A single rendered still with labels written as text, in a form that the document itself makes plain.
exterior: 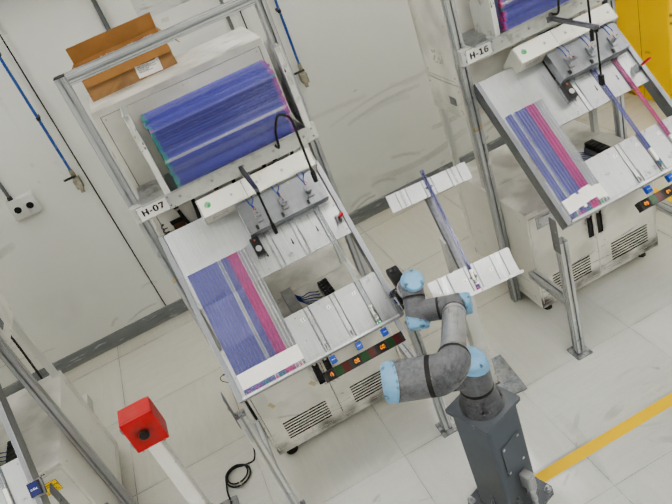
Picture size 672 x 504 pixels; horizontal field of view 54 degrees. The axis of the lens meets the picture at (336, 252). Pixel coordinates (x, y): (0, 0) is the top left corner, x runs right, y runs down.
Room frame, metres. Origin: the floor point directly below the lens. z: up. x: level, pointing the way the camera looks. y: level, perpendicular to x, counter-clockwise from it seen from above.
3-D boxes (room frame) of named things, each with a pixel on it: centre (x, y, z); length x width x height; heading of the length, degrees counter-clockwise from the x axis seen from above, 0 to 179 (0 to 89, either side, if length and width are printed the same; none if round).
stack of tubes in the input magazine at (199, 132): (2.41, 0.22, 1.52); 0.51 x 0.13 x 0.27; 100
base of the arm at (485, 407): (1.55, -0.27, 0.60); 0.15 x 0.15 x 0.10
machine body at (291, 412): (2.52, 0.30, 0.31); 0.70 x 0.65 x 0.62; 100
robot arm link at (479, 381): (1.55, -0.26, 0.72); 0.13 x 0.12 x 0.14; 72
